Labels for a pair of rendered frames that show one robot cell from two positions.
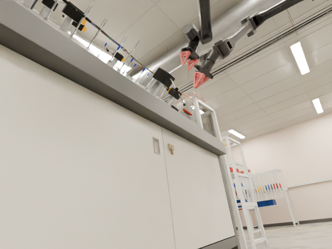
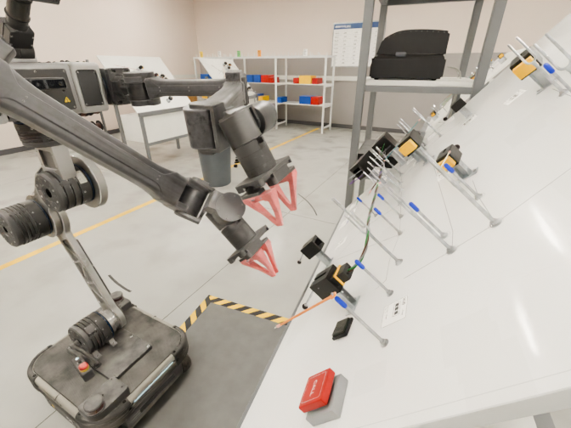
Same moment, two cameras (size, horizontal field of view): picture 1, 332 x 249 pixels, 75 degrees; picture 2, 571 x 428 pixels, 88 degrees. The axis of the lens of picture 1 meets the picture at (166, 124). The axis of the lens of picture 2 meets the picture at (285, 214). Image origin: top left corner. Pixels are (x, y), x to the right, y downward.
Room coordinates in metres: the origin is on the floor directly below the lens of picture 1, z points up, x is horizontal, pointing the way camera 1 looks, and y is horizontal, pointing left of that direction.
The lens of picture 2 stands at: (1.47, -0.23, 1.52)
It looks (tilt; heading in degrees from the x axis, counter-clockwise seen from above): 27 degrees down; 171
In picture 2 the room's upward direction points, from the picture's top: straight up
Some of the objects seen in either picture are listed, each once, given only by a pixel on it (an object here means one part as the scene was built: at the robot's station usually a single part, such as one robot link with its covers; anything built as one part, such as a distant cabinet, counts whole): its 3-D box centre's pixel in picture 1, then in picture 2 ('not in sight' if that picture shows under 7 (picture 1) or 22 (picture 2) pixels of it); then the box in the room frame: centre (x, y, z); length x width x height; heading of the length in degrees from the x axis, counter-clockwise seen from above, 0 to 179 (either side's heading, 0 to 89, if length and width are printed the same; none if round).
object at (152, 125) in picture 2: not in sight; (155, 109); (-4.19, -1.64, 0.83); 1.18 x 0.72 x 1.65; 143
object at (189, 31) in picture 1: (196, 33); (235, 123); (0.90, -0.23, 1.42); 0.12 x 0.12 x 0.09; 60
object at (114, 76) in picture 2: not in sight; (127, 87); (0.26, -0.61, 1.45); 0.09 x 0.08 x 0.12; 143
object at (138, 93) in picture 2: not in sight; (137, 90); (0.32, -0.56, 1.44); 0.10 x 0.09 x 0.05; 53
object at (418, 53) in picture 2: not in sight; (407, 55); (0.05, 0.55, 1.56); 0.30 x 0.23 x 0.19; 62
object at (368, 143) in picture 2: not in sight; (391, 154); (0.01, 0.57, 1.09); 0.35 x 0.33 x 0.07; 150
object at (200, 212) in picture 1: (202, 189); not in sight; (0.94, -0.12, 0.60); 0.55 x 0.03 x 0.39; 150
